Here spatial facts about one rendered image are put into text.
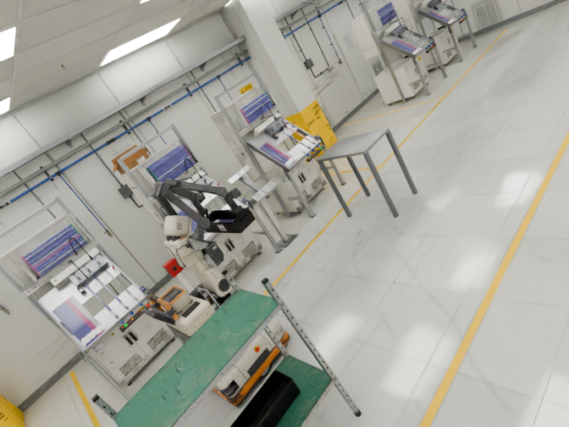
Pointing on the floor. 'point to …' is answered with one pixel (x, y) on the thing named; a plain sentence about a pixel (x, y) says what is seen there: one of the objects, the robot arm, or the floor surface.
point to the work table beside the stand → (350, 146)
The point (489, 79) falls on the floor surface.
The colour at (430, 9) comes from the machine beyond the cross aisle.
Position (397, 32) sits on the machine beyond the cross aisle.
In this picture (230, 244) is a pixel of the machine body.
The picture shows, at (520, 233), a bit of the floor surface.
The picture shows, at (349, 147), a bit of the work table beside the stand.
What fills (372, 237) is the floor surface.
